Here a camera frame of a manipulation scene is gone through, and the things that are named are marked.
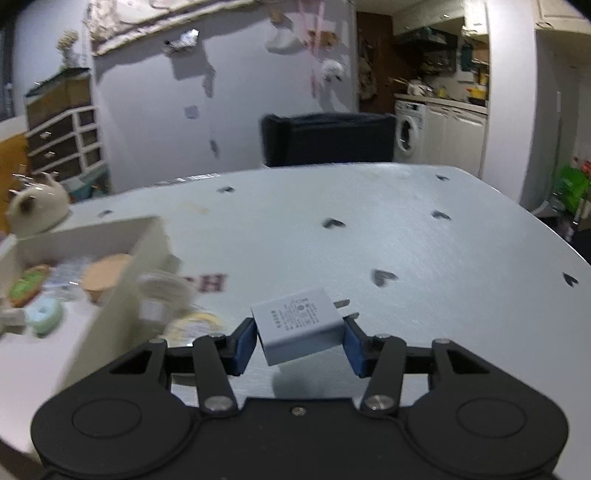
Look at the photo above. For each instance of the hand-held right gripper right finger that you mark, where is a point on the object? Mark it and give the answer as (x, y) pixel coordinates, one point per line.
(354, 351)

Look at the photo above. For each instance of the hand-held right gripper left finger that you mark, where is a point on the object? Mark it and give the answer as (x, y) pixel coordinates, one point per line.
(243, 347)

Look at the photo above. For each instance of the white charger adapter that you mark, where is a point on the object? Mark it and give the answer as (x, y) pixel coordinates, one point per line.
(298, 327)

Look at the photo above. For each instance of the white cardboard box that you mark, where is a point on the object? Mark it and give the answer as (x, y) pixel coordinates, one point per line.
(115, 318)

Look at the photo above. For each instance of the yellow and white packet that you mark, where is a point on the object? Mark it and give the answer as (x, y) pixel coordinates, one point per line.
(194, 326)

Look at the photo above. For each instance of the round tan coaster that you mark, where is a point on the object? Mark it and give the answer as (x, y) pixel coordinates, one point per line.
(107, 277)

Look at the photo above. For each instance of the clear plastic packet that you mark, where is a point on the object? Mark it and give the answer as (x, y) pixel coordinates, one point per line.
(69, 277)

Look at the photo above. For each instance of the dark chair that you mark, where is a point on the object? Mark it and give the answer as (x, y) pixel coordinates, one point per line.
(328, 138)

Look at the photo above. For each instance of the cork coaster with green elephant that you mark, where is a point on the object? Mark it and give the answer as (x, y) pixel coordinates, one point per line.
(30, 285)

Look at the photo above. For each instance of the white washing machine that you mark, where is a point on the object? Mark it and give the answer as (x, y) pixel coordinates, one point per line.
(410, 131)

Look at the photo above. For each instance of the small white object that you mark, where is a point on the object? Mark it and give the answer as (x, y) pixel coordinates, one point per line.
(11, 321)

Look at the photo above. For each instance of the white lower kitchen cabinet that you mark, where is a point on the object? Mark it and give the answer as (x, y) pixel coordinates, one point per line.
(455, 138)

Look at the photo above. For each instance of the cat-shaped ceramic jar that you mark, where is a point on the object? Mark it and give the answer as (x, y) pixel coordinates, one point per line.
(39, 207)

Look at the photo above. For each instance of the white plastic drawer unit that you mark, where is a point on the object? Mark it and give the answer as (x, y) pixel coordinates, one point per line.
(64, 143)

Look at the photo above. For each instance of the white kettle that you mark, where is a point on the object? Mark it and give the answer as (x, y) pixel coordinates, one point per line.
(418, 87)

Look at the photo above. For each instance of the green bags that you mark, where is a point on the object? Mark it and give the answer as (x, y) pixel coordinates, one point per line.
(572, 184)

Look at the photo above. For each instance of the white hanging plush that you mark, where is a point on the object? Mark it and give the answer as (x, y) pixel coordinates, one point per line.
(333, 70)

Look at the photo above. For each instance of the yellow pot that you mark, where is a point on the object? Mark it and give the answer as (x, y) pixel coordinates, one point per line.
(478, 94)

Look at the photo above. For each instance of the white hanging cap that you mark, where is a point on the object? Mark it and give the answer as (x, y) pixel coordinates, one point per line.
(281, 40)

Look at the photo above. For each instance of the pink hanging ribbon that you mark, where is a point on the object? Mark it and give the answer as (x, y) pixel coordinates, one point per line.
(317, 41)

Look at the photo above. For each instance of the glass fish tank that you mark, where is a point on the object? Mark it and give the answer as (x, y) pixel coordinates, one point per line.
(60, 92)

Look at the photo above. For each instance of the green bottle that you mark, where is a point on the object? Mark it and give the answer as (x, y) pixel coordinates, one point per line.
(466, 57)

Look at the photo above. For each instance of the vase with dried flowers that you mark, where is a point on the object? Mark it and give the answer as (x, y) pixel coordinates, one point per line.
(68, 50)

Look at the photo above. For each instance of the printed cartoon cloth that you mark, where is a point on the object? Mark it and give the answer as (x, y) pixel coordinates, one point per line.
(138, 18)

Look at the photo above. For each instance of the clear wall holder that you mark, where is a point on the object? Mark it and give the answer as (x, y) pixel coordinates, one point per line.
(181, 42)

